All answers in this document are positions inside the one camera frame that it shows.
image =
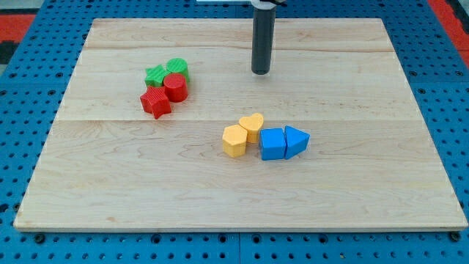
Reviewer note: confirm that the yellow heart block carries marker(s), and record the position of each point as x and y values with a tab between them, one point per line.
253	124

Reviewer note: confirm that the yellow hexagon block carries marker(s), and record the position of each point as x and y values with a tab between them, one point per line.
234	140

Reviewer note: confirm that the blue cube block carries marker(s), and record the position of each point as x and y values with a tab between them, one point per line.
272	144

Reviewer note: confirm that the blue triangle block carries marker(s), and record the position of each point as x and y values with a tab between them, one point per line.
297	141

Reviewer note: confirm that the red cylinder block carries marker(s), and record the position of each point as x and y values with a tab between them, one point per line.
175	87

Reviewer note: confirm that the red star block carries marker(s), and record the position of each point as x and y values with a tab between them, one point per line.
155	101

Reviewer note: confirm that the green cylinder block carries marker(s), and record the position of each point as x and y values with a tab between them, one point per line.
178	65

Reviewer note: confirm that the green star block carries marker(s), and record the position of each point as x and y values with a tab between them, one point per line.
155	76

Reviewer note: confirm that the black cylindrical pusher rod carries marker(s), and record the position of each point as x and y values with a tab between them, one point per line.
262	40

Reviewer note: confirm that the light wooden board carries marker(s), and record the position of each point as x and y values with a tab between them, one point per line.
370	164

